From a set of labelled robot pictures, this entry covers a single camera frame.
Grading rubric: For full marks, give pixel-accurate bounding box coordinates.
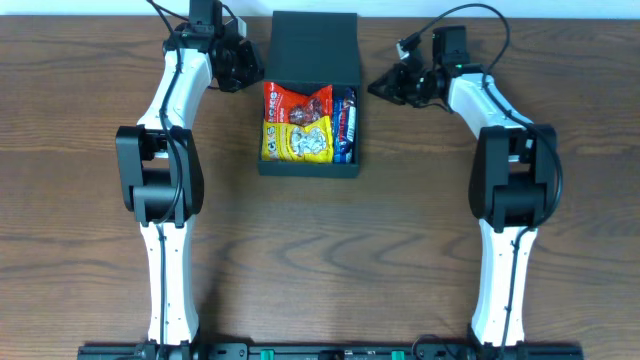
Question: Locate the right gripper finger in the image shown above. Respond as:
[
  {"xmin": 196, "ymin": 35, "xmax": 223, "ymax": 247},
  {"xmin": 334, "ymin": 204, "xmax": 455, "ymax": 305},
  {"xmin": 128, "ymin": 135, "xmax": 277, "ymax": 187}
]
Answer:
[
  {"xmin": 369, "ymin": 82, "xmax": 405, "ymax": 105},
  {"xmin": 372, "ymin": 67, "xmax": 399, "ymax": 92}
]

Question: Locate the dark purple snack bar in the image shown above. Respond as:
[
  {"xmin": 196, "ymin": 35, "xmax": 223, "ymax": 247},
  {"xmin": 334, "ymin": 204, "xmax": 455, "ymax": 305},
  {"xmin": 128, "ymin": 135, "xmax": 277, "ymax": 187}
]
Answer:
[{"xmin": 335, "ymin": 87, "xmax": 358, "ymax": 154}]

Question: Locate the red Hacks candy bag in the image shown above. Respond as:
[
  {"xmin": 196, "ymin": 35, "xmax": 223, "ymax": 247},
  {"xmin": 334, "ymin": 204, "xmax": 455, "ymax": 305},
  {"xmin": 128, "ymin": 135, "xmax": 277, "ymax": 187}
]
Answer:
[{"xmin": 264, "ymin": 82, "xmax": 333, "ymax": 126}]

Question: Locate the dark green box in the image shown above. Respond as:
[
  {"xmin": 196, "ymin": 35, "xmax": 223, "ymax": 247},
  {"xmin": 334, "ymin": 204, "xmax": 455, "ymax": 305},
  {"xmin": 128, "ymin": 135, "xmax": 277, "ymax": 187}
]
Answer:
[{"xmin": 258, "ymin": 11, "xmax": 361, "ymax": 178}]

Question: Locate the blue Oreo cookie pack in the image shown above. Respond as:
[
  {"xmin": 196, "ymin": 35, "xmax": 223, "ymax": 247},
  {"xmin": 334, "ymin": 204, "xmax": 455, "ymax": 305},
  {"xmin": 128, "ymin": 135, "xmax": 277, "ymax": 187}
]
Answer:
[{"xmin": 331, "ymin": 97, "xmax": 355, "ymax": 165}]

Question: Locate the yellow Hacks candy bag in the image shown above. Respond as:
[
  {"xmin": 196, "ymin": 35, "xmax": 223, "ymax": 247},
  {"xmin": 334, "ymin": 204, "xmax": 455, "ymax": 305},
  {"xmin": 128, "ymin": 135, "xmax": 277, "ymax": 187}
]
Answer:
[{"xmin": 261, "ymin": 116, "xmax": 334, "ymax": 163}]

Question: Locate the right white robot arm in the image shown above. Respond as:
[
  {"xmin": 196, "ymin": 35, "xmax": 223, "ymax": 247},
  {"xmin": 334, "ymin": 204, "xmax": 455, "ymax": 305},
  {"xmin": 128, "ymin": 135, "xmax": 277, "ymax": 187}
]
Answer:
[{"xmin": 368, "ymin": 63, "xmax": 562, "ymax": 348}]

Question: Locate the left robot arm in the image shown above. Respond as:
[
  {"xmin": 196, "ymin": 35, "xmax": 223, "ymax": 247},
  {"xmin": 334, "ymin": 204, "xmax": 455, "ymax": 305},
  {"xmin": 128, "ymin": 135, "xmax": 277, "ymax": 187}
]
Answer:
[{"xmin": 115, "ymin": 33, "xmax": 264, "ymax": 348}]

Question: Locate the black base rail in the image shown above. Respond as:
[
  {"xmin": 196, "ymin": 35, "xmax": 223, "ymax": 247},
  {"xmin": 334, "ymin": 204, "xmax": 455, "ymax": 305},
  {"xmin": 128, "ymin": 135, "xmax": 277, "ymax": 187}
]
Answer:
[{"xmin": 76, "ymin": 343, "xmax": 584, "ymax": 360}]

